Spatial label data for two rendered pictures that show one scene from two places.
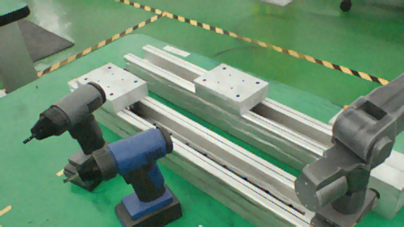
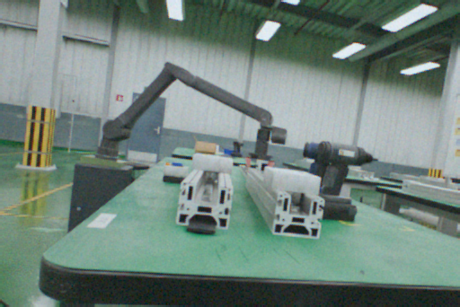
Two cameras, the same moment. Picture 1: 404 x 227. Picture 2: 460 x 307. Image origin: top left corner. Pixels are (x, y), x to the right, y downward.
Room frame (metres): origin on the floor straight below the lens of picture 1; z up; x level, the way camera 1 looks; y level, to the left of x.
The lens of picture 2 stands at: (1.64, 0.91, 0.95)
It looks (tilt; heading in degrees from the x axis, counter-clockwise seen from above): 4 degrees down; 217
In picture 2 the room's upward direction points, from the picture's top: 9 degrees clockwise
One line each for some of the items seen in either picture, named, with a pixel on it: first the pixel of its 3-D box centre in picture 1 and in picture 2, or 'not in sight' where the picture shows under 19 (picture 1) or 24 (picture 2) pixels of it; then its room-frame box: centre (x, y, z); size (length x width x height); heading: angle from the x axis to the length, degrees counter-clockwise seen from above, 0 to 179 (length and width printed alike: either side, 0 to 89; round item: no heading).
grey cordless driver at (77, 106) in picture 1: (75, 144); (345, 182); (0.69, 0.39, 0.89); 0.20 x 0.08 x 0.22; 151
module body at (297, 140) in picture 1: (232, 108); (210, 183); (0.90, 0.05, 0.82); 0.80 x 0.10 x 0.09; 49
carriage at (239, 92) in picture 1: (231, 92); (212, 167); (0.90, 0.05, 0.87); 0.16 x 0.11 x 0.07; 49
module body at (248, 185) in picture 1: (179, 143); (271, 191); (0.76, 0.17, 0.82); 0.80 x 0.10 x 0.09; 49
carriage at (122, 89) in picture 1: (113, 91); (288, 185); (0.93, 0.36, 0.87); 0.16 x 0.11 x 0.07; 49
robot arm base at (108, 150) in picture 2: not in sight; (108, 150); (0.85, -0.71, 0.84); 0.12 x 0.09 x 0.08; 62
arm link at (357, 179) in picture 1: (349, 169); (264, 135); (0.47, -0.16, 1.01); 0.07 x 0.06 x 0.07; 124
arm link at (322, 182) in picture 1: (338, 165); (274, 129); (0.45, -0.13, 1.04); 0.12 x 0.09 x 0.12; 124
